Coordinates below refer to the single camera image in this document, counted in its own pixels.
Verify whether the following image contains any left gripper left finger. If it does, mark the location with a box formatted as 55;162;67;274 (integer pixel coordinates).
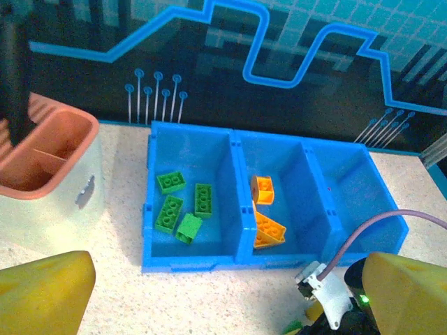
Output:
0;250;96;335

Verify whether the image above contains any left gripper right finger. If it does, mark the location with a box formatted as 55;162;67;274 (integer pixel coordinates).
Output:
361;251;447;335

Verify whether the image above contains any orange lego brick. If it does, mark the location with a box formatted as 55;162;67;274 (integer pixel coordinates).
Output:
250;175;275;206
253;211;288;249

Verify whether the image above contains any long green lego brick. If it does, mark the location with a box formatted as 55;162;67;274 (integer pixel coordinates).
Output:
154;195;185;235

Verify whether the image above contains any cream holder with orange top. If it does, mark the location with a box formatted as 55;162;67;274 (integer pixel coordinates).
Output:
0;91;105;245

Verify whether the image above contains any blue three-compartment bin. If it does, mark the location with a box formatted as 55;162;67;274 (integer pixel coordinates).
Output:
140;120;410;274

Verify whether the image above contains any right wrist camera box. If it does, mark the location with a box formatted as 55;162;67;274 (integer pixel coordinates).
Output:
295;260;354;331

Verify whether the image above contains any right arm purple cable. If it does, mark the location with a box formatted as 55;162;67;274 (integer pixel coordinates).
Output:
319;209;447;280

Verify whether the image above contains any aluminium frame post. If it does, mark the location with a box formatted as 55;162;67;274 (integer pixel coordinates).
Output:
418;139;447;168

